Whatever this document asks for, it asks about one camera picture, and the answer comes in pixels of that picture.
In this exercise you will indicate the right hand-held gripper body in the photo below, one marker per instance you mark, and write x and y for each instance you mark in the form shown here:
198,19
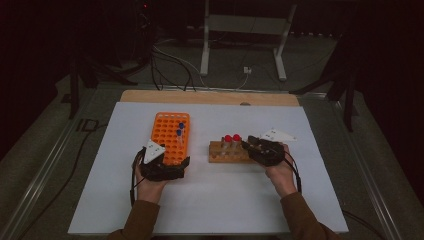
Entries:
268,153

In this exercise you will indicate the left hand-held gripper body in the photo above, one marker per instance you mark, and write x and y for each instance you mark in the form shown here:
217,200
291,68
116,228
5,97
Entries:
161,171

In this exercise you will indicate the orange plastic tube rack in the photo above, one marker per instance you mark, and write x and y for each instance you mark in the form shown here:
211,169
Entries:
166,133

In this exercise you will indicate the wooden test tube rack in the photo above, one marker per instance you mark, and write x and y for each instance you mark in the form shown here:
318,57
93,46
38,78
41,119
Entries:
226,157

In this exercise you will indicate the person's left hand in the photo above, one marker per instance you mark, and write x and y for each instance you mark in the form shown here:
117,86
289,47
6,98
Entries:
150,190

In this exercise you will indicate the person's right hand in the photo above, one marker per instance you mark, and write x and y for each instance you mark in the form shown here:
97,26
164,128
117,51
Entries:
283,176

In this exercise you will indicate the red capped test tube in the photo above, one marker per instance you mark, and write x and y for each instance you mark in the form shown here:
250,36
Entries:
236,137
228,138

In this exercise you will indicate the brown stoppered test tube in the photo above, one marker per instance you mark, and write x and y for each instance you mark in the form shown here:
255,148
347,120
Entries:
222,140

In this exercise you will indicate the white table mat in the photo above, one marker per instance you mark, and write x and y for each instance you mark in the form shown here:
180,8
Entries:
213,200

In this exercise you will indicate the white plug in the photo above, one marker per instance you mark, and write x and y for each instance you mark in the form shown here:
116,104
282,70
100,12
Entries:
247,70

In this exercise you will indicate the black tripod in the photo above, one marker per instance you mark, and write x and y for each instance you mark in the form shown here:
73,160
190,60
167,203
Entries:
348,96

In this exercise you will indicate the white metal stand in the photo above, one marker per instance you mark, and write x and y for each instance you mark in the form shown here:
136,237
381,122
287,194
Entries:
245,25

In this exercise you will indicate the dark equipment rack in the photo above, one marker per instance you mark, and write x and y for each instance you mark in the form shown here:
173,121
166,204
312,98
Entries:
144,30

